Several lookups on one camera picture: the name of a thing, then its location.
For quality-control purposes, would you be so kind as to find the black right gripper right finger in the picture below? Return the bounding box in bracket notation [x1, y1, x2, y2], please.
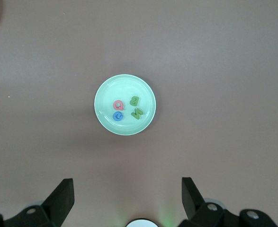
[178, 177, 278, 227]

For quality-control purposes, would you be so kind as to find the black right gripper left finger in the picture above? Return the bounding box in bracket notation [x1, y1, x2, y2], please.
[0, 178, 74, 227]

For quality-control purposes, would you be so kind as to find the blue letter G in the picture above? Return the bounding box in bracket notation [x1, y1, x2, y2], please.
[112, 111, 124, 122]

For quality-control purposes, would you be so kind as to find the green letter N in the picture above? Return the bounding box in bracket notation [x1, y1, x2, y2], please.
[131, 107, 144, 120]

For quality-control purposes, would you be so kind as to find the pink letter Q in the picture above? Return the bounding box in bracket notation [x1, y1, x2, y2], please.
[112, 99, 125, 111]

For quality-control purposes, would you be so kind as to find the light green plate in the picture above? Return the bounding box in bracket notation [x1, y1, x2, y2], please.
[94, 74, 157, 136]

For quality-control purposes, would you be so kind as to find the brown table cover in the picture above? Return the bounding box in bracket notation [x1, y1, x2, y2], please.
[0, 0, 278, 227]

